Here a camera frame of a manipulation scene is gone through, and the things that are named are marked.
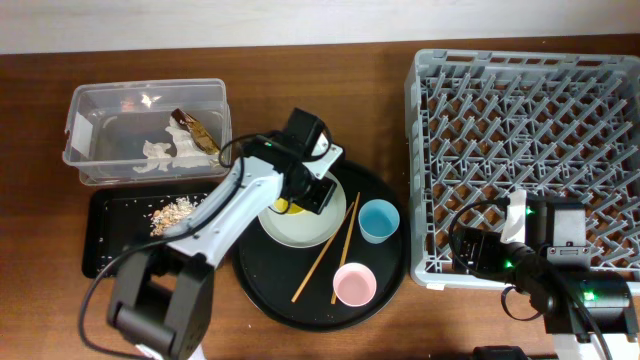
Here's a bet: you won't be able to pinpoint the yellow bowl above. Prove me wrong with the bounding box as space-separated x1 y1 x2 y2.
272 198 305 215

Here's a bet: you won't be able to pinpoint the blue plastic cup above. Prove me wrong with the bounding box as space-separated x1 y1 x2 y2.
358 199 400 244

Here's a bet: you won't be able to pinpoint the pink plastic cup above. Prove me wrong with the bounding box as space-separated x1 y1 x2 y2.
332 263 377 307

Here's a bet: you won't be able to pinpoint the white napkin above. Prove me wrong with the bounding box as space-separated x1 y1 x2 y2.
142 141 171 159
165 117 201 157

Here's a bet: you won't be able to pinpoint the food scraps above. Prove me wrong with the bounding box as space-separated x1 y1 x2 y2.
150 197 198 237

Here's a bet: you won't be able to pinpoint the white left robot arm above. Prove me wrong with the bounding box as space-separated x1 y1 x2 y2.
107 153 340 359

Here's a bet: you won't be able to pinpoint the grey dishwasher rack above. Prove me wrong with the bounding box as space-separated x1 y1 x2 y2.
404 49 639 291

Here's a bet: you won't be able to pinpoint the clear plastic waste bin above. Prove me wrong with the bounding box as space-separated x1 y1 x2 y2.
62 78 232 186

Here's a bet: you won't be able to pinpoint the grey round plate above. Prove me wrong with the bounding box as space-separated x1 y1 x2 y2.
258 173 347 248

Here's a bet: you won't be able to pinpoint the right wooden chopstick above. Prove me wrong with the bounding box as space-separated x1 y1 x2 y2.
330 192 361 305

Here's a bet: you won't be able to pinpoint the wooden chopstick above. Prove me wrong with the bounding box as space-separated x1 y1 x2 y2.
330 192 361 305
291 201 355 303

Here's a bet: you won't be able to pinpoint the left wooden chopstick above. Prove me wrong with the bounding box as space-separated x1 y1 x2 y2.
291 201 355 303

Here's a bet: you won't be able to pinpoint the round black serving tray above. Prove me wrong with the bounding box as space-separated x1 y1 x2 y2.
231 160 411 332

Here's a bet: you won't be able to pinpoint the brown foil wrapper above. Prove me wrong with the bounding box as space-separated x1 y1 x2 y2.
171 109 220 155

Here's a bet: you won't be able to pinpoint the black rectangular tray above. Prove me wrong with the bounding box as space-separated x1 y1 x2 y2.
81 182 216 279

